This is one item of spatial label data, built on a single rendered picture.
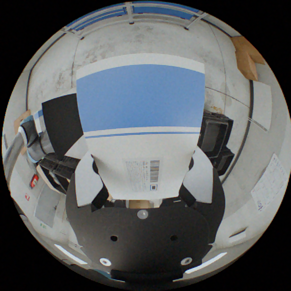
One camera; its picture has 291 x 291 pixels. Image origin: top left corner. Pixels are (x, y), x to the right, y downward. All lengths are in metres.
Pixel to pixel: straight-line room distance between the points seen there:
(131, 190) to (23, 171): 3.54
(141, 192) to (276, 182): 2.61
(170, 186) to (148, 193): 0.04
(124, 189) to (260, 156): 2.62
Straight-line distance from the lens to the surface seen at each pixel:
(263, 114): 2.50
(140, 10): 1.58
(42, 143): 0.57
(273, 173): 2.58
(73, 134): 0.58
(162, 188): 0.15
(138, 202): 1.13
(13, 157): 0.51
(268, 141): 2.54
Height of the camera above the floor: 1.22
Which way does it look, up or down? 58 degrees down
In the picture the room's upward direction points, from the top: 175 degrees clockwise
